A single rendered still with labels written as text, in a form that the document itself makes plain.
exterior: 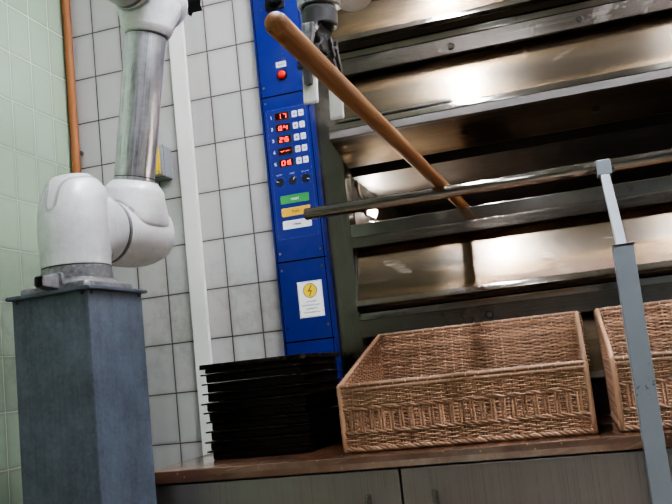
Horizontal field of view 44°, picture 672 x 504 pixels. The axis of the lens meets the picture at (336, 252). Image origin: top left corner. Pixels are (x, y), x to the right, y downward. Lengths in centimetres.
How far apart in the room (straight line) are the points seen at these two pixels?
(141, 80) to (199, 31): 65
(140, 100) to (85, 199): 34
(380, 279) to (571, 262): 53
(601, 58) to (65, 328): 156
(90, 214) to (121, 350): 31
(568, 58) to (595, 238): 51
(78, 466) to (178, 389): 81
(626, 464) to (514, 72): 116
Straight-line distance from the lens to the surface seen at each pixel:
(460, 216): 236
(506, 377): 183
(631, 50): 245
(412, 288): 234
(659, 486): 174
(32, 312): 191
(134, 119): 212
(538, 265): 231
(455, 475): 181
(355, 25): 256
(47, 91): 282
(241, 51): 267
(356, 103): 131
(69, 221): 191
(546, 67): 244
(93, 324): 182
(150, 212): 207
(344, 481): 186
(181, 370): 259
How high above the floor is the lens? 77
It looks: 8 degrees up
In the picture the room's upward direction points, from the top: 6 degrees counter-clockwise
